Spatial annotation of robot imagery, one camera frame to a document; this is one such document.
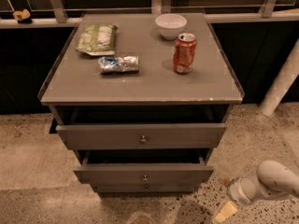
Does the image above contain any yellow sponge on ledge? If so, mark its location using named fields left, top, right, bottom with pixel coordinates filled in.
left=13, top=8, right=32, bottom=23

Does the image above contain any blue silver snack bag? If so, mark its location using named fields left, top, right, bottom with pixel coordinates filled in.
left=98, top=56, right=139, bottom=74

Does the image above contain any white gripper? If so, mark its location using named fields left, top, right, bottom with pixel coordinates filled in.
left=212, top=175, right=264, bottom=224

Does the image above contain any grey drawer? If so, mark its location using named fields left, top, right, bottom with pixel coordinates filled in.
left=92, top=183, right=199, bottom=193
left=56, top=123, right=226, bottom=150
left=74, top=160, right=213, bottom=185

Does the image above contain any white ceramic bowl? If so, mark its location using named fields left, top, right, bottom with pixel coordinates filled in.
left=155, top=13, right=187, bottom=40

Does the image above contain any metal window railing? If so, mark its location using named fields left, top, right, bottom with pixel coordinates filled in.
left=0, top=0, right=298, bottom=29

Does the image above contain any grey bottom drawer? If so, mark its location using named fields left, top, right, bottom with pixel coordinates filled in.
left=92, top=183, right=199, bottom=193

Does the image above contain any orange soda can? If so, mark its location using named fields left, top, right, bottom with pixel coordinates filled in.
left=173, top=33, right=197, bottom=74

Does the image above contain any grey drawer cabinet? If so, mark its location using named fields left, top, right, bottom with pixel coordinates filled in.
left=37, top=12, right=246, bottom=198

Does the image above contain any grey top drawer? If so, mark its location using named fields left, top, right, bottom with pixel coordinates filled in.
left=56, top=123, right=226, bottom=150

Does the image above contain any green chip bag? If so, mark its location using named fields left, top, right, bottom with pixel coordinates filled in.
left=76, top=23, right=118, bottom=56

